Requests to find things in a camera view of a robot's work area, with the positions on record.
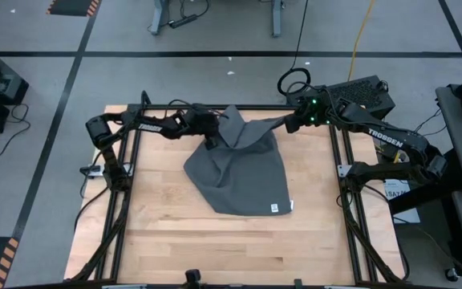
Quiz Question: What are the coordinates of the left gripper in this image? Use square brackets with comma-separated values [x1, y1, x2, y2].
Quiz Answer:
[176, 103, 221, 152]

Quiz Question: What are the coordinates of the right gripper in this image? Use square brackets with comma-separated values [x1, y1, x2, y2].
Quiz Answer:
[283, 94, 332, 134]

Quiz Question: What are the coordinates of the dark grey towel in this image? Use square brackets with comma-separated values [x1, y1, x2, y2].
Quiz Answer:
[182, 104, 295, 217]

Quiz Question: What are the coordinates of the black perforated computer case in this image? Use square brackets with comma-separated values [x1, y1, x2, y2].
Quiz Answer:
[286, 75, 396, 129]

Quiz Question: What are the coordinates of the grey table leg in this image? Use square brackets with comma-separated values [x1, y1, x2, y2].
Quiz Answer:
[149, 0, 170, 36]
[271, 0, 285, 39]

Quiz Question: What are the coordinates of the white paper sheet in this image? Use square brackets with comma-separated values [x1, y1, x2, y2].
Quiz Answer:
[383, 179, 421, 224]

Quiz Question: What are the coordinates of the black power strip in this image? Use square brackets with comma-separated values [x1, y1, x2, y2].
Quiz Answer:
[168, 14, 199, 30]

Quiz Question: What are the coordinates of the black desk base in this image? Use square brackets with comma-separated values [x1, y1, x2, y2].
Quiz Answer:
[389, 148, 462, 216]

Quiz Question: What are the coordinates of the black aluminium table frame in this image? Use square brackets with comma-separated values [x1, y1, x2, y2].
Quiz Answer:
[70, 91, 407, 284]

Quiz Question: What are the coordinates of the black hanging cable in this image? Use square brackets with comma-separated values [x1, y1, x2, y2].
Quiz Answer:
[277, 0, 312, 97]

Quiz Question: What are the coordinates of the yellow hanging cable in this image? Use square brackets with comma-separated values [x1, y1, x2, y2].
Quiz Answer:
[346, 0, 376, 83]

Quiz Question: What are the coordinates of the black table-level camera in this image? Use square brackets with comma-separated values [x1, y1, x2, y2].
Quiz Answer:
[184, 268, 202, 288]

